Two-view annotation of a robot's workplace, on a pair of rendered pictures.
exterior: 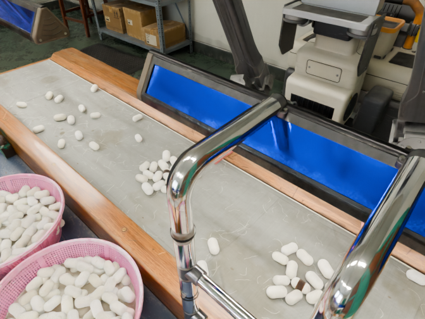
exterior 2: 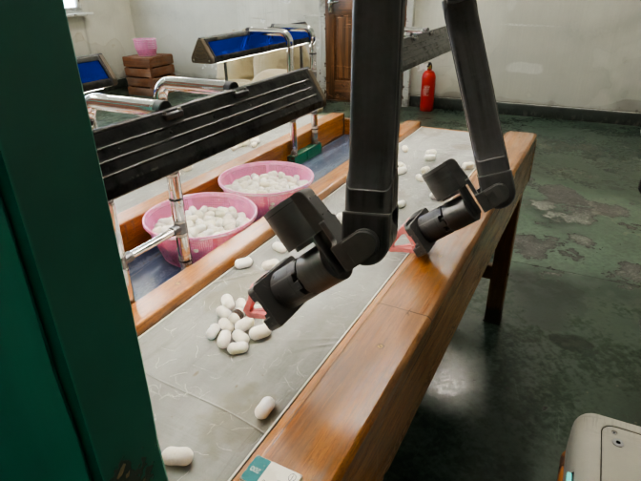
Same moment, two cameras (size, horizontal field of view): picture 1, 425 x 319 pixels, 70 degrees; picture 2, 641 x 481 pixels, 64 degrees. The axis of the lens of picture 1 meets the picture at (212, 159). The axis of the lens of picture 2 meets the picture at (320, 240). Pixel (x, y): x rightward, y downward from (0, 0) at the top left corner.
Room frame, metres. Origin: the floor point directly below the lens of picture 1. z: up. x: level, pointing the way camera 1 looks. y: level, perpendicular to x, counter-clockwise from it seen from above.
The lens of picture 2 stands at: (0.24, -0.90, 1.26)
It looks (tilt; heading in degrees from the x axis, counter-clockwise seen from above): 27 degrees down; 77
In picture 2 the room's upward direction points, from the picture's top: 1 degrees counter-clockwise
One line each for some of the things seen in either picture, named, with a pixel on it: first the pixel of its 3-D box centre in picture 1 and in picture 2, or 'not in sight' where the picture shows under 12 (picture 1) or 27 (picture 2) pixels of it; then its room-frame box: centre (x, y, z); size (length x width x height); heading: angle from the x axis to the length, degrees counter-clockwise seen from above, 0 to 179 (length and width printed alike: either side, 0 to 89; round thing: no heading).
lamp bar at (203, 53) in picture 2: not in sight; (259, 39); (0.48, 0.96, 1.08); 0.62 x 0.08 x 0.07; 48
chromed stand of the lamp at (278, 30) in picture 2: not in sight; (283, 94); (0.55, 0.91, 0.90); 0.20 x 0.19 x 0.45; 48
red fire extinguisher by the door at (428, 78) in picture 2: not in sight; (428, 86); (2.59, 4.12, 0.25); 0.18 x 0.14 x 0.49; 50
